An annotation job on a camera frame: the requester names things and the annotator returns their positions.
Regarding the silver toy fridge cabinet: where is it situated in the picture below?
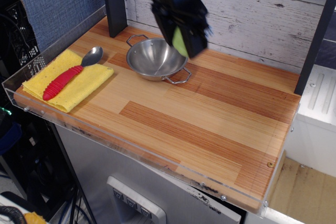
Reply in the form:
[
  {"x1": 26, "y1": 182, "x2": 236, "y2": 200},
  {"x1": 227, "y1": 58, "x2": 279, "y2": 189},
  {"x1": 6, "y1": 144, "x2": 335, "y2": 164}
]
[{"x1": 56, "y1": 126, "x2": 246, "y2": 223}]

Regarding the green toy broccoli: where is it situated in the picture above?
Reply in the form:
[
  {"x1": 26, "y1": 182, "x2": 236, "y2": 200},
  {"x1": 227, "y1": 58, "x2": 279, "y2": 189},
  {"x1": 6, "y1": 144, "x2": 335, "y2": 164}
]
[{"x1": 172, "y1": 26, "x2": 189, "y2": 58}]

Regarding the yellow sponge piece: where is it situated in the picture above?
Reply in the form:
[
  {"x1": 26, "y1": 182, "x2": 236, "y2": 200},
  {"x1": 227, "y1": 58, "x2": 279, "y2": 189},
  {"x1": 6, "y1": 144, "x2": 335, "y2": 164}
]
[{"x1": 24, "y1": 212, "x2": 47, "y2": 224}]

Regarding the dark vertical post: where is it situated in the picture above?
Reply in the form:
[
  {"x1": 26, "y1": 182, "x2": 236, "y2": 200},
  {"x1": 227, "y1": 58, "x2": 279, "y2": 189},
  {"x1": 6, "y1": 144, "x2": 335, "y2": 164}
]
[
  {"x1": 294, "y1": 0, "x2": 335, "y2": 95},
  {"x1": 104, "y1": 0, "x2": 128, "y2": 38}
]

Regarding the dark right vertical post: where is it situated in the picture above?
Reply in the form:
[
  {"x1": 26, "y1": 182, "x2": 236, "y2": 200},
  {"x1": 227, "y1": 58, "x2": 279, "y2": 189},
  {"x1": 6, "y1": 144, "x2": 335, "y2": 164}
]
[{"x1": 294, "y1": 0, "x2": 335, "y2": 95}]

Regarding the yellow folded cloth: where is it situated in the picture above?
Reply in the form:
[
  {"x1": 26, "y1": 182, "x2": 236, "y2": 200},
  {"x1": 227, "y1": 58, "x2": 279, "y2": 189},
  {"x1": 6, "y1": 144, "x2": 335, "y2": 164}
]
[{"x1": 22, "y1": 49, "x2": 114, "y2": 113}]

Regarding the grey dispenser button panel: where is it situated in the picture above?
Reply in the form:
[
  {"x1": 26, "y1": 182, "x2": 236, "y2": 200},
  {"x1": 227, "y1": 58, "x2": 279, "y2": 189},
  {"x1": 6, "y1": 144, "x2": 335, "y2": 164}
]
[{"x1": 107, "y1": 176, "x2": 167, "y2": 223}]

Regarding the clear acrylic table guard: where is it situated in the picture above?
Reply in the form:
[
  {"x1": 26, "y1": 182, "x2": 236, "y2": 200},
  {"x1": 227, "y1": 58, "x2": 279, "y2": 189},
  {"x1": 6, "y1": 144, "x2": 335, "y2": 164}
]
[{"x1": 4, "y1": 18, "x2": 300, "y2": 215}]

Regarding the spoon with red handle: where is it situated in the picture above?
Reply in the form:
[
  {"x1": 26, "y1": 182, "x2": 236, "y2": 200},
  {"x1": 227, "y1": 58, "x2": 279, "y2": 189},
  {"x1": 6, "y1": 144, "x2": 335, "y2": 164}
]
[{"x1": 43, "y1": 46, "x2": 103, "y2": 101}]

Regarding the white aluminium frame block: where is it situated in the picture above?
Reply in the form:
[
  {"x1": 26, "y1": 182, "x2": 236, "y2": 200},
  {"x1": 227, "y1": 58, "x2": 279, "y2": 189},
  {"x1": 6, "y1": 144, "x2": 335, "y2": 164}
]
[{"x1": 285, "y1": 65, "x2": 335, "y2": 177}]

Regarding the small steel bowl with handles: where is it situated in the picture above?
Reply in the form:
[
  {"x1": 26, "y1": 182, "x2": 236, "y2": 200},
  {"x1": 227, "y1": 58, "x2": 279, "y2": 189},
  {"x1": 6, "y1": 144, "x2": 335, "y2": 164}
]
[{"x1": 126, "y1": 34, "x2": 192, "y2": 84}]

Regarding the dark left vertical post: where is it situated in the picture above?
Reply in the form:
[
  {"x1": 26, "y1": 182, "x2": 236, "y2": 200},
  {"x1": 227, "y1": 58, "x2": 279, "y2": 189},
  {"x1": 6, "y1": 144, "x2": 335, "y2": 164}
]
[{"x1": 104, "y1": 0, "x2": 128, "y2": 38}]

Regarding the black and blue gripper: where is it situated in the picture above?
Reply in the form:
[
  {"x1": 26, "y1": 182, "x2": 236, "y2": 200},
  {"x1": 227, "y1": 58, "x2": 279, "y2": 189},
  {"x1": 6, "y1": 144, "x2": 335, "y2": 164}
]
[{"x1": 152, "y1": 0, "x2": 208, "y2": 58}]

